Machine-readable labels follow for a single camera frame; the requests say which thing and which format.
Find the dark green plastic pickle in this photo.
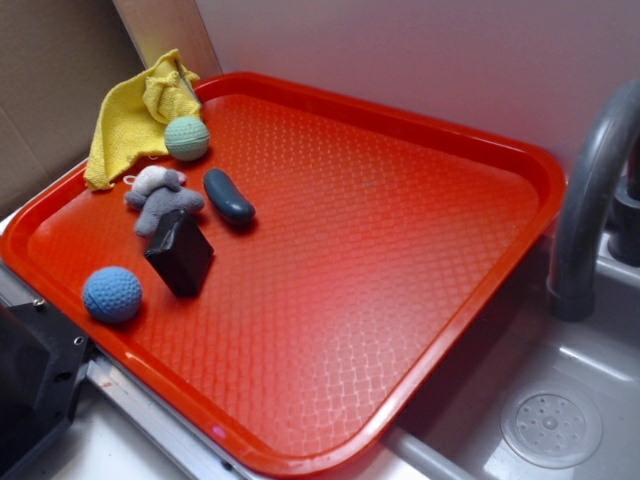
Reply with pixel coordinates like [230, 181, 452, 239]
[203, 168, 256, 227]

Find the red plastic tray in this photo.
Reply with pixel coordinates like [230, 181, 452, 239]
[1, 73, 565, 479]

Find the black wedge block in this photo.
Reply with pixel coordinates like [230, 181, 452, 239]
[144, 210, 214, 297]

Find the green dimpled ball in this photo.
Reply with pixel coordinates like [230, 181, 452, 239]
[164, 116, 210, 161]

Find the grey plush toy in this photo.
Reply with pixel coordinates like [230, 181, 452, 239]
[124, 165, 205, 237]

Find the blue dimpled ball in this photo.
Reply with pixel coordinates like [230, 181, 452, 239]
[82, 266, 143, 324]

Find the yellow cloth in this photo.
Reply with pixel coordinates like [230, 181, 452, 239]
[84, 49, 201, 191]

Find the grey toy faucet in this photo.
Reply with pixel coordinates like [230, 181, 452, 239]
[547, 79, 639, 322]

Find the grey toy sink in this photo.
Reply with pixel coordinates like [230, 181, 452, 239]
[384, 242, 639, 479]

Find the sink drain strainer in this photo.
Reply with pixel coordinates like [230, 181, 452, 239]
[500, 382, 603, 470]

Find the cardboard panel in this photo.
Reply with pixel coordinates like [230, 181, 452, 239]
[1, 1, 221, 217]

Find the black mounting bracket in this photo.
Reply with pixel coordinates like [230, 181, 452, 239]
[1, 299, 92, 479]

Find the dark faucet handle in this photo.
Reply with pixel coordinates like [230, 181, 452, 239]
[608, 147, 639, 267]

